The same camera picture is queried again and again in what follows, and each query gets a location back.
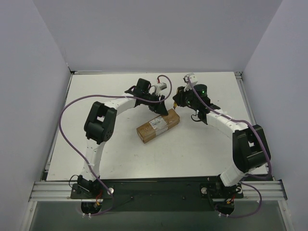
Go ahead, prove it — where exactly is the brown cardboard express box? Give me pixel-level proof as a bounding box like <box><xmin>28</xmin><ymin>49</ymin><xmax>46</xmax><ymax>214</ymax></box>
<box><xmin>136</xmin><ymin>109</ymin><xmax>180</xmax><ymax>143</ymax></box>

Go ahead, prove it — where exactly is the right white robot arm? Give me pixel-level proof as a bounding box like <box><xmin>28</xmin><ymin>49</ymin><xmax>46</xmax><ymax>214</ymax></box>
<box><xmin>173</xmin><ymin>84</ymin><xmax>271</xmax><ymax>187</ymax></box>

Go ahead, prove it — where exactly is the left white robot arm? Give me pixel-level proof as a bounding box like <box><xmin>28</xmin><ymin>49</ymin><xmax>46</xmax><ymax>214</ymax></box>
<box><xmin>77</xmin><ymin>78</ymin><xmax>168</xmax><ymax>198</ymax></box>

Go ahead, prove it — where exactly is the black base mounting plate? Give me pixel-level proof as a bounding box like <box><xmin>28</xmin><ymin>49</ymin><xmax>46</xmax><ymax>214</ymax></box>
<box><xmin>70</xmin><ymin>176</ymin><xmax>243</xmax><ymax>214</ymax></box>

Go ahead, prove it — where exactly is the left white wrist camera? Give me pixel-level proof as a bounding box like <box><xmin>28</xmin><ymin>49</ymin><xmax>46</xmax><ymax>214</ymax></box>
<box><xmin>154</xmin><ymin>82</ymin><xmax>167</xmax><ymax>96</ymax></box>

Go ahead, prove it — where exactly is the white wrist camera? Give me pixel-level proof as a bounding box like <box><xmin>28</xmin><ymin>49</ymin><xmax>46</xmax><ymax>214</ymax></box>
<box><xmin>183</xmin><ymin>73</ymin><xmax>198</xmax><ymax>91</ymax></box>
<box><xmin>154</xmin><ymin>82</ymin><xmax>167</xmax><ymax>96</ymax></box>

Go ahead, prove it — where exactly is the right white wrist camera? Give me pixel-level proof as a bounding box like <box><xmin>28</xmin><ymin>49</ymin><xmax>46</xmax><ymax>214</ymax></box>
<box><xmin>183</xmin><ymin>73</ymin><xmax>198</xmax><ymax>91</ymax></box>

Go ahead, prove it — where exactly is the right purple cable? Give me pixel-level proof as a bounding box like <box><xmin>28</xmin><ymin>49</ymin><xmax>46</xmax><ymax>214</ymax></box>
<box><xmin>186</xmin><ymin>78</ymin><xmax>273</xmax><ymax>218</ymax></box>

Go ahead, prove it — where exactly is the purple cable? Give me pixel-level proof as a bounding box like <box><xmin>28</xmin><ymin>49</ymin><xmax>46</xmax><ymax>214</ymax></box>
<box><xmin>59</xmin><ymin>75</ymin><xmax>172</xmax><ymax>216</ymax></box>
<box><xmin>186</xmin><ymin>78</ymin><xmax>273</xmax><ymax>218</ymax></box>

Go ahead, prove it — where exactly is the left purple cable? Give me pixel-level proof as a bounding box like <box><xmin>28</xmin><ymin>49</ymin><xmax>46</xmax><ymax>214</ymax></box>
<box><xmin>59</xmin><ymin>75</ymin><xmax>172</xmax><ymax>216</ymax></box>

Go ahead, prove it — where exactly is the aluminium frame rail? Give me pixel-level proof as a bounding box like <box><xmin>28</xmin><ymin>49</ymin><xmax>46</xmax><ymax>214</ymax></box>
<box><xmin>29</xmin><ymin>181</ymin><xmax>287</xmax><ymax>202</ymax></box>

